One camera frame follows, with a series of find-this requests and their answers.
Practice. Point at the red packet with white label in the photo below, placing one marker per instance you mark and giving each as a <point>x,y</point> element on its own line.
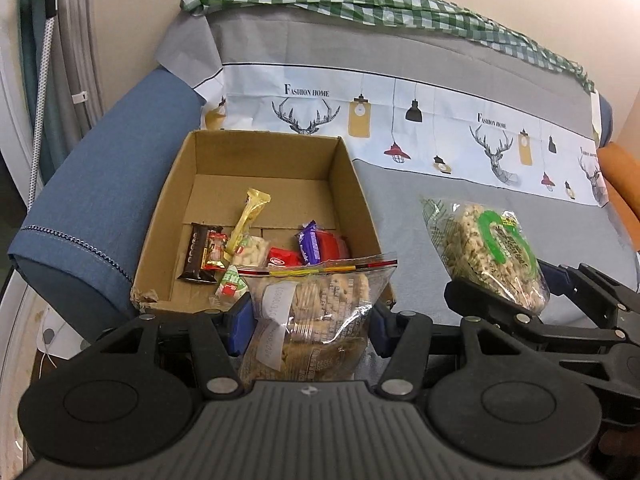
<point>282,257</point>

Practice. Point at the teal curtain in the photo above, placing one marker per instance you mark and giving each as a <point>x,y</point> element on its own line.
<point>35,85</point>

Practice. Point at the clear zip bag of crackers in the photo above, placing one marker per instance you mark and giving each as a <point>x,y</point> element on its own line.
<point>310,320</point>

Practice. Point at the white window frame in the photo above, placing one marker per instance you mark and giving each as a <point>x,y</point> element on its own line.
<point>10,110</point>

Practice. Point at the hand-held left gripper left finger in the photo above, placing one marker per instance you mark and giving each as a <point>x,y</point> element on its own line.
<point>242,325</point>

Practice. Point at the grey curtain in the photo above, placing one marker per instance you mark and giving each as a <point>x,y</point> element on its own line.
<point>80,50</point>

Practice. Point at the green white snack packet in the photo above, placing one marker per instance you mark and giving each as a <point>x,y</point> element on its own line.
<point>231,285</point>

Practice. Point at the purple snack packet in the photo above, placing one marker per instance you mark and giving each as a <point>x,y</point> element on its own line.
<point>311,242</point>

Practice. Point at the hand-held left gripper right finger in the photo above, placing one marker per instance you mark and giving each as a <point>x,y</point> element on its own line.
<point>382,330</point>

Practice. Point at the brown cardboard box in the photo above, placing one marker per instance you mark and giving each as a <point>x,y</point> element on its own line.
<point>210,160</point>

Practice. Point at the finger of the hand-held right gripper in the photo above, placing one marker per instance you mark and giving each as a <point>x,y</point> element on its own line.
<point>557,277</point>
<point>500,312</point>

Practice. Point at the green label cereal bag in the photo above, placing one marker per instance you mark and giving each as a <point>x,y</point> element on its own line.
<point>480,255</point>

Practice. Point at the small red yellow snack packet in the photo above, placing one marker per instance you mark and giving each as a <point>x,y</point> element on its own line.
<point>216,250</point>

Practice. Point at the blue fabric sofa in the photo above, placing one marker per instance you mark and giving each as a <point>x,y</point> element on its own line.
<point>100,185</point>

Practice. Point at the gold clear cracker packet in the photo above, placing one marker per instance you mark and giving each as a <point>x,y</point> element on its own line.
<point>252,210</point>

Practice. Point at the dark brown chocolate bar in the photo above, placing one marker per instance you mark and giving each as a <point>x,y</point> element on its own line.
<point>195,255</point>

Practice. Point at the white curtain clip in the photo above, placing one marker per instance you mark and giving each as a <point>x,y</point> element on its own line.
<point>80,96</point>

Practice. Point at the orange cushion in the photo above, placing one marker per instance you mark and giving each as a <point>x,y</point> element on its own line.
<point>622,185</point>

